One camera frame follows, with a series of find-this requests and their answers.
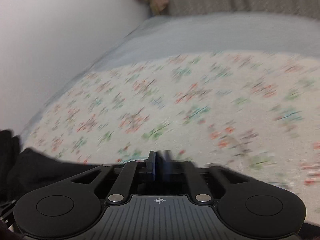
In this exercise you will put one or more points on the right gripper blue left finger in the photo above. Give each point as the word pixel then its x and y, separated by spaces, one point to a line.
pixel 151 165

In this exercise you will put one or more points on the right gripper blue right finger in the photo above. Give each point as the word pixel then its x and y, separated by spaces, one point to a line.
pixel 165 165

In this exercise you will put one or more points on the black pants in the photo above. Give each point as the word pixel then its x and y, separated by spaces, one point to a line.
pixel 32 170

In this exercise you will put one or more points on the floral white bed cover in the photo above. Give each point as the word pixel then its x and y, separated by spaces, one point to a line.
pixel 254 112

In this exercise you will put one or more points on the light blue bed sheet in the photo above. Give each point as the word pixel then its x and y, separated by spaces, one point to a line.
pixel 164 36

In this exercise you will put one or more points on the black folded clothes pile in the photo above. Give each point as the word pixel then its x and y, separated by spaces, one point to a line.
pixel 10 149

